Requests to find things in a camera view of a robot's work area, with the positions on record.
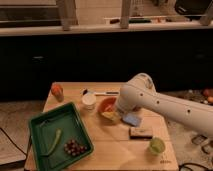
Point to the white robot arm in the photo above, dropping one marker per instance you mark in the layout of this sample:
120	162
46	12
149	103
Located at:
140	92

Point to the white paper cup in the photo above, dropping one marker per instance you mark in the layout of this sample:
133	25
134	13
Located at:
89	101

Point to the spice jars on floor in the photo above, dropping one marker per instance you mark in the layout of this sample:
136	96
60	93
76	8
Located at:
204	97

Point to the orange carrot toy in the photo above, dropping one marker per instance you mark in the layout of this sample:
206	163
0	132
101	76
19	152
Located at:
57	92

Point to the brown sponge block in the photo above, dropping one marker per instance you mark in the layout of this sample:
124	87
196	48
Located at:
140	133

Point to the orange bowl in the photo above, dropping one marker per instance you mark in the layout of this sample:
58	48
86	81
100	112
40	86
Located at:
106	105

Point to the green plastic tray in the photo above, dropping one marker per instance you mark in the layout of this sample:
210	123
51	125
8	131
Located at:
42	130

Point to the yellow banana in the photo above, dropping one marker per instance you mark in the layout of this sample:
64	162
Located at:
113	116

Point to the green plastic cup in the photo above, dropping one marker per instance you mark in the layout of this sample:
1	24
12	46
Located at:
156	146

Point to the wooden table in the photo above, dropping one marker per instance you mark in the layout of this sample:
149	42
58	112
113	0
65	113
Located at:
113	149

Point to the blue sponge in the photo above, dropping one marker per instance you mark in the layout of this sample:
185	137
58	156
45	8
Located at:
132	119

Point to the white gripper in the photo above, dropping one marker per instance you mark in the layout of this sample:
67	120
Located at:
117	110

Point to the bunch of dark grapes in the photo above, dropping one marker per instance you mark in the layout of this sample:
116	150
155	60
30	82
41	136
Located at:
73	148

